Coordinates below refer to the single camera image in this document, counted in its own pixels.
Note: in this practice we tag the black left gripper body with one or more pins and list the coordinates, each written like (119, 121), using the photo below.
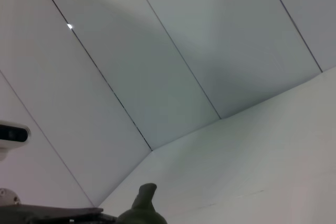
(52, 214)

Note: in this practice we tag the dark green FREE t-shirt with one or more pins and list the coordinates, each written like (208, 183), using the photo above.
(143, 211)

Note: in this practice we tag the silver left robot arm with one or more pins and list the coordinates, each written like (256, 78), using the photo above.
(8, 196)

